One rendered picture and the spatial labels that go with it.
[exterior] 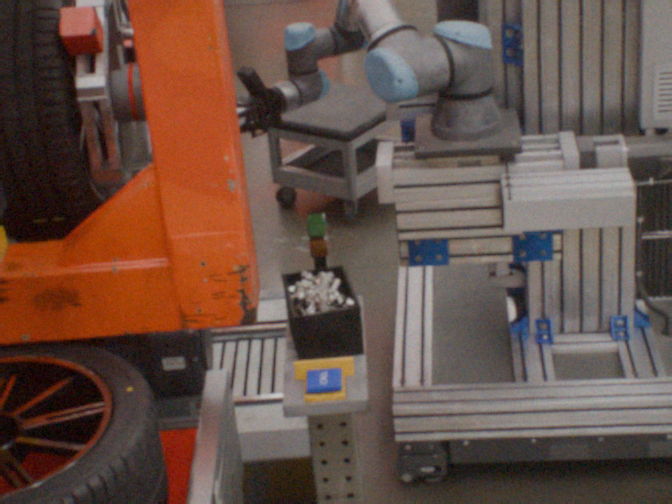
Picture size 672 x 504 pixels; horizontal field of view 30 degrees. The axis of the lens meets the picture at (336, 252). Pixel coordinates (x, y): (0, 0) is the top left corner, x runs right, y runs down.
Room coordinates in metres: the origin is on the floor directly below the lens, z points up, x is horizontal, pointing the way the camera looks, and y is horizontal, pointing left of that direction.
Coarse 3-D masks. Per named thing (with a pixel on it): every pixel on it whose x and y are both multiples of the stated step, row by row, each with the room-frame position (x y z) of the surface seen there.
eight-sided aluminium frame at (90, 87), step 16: (80, 0) 2.76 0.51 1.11; (96, 0) 2.76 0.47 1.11; (128, 16) 3.07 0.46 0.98; (80, 64) 2.65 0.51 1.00; (96, 64) 2.64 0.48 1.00; (80, 80) 2.62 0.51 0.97; (96, 80) 2.62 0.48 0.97; (80, 96) 2.61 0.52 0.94; (96, 96) 2.61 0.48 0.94; (112, 112) 2.64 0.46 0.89; (96, 128) 2.64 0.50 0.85; (112, 128) 2.61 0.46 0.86; (128, 128) 3.05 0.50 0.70; (144, 128) 3.05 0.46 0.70; (96, 144) 2.62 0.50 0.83; (112, 144) 2.61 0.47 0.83; (128, 144) 3.02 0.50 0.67; (144, 144) 3.02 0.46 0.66; (96, 160) 2.61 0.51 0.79; (112, 160) 2.61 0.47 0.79; (128, 160) 2.99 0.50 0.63; (144, 160) 2.98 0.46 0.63; (96, 176) 2.61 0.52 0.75; (112, 176) 2.61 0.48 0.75; (128, 176) 2.92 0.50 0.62; (112, 192) 2.69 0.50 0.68
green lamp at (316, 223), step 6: (312, 216) 2.48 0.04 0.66; (318, 216) 2.48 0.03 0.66; (324, 216) 2.48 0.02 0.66; (312, 222) 2.46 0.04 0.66; (318, 222) 2.46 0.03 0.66; (324, 222) 2.46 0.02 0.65; (312, 228) 2.46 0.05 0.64; (318, 228) 2.46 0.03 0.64; (324, 228) 2.46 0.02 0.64; (312, 234) 2.46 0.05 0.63; (318, 234) 2.46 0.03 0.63; (324, 234) 2.46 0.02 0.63
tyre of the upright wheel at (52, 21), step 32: (0, 0) 2.73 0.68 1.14; (32, 0) 2.72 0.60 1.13; (64, 0) 2.75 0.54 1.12; (0, 32) 2.65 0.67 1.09; (32, 32) 2.65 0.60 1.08; (0, 64) 2.61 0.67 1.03; (32, 64) 2.61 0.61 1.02; (64, 64) 2.63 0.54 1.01; (0, 96) 2.58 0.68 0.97; (32, 96) 2.57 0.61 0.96; (64, 96) 2.58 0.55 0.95; (0, 128) 2.56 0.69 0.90; (32, 128) 2.56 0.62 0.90; (64, 128) 2.56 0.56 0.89; (0, 160) 2.56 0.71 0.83; (32, 160) 2.55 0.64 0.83; (64, 160) 2.55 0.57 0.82; (32, 192) 2.57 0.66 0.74; (64, 192) 2.57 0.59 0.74; (0, 224) 2.63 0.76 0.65; (32, 224) 2.64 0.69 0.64; (64, 224) 2.64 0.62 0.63
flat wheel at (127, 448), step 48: (0, 384) 2.20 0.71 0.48; (48, 384) 2.25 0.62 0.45; (96, 384) 2.14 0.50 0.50; (144, 384) 2.12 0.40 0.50; (0, 432) 2.09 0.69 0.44; (48, 432) 2.25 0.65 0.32; (96, 432) 1.97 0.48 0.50; (144, 432) 1.96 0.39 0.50; (48, 480) 1.83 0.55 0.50; (96, 480) 1.82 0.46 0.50; (144, 480) 1.91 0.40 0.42
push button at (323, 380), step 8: (336, 368) 2.14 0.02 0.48; (312, 376) 2.12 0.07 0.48; (320, 376) 2.12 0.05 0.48; (328, 376) 2.12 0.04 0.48; (336, 376) 2.11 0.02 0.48; (312, 384) 2.09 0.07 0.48; (320, 384) 2.09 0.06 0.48; (328, 384) 2.09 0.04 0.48; (336, 384) 2.08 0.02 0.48; (312, 392) 2.08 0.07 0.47
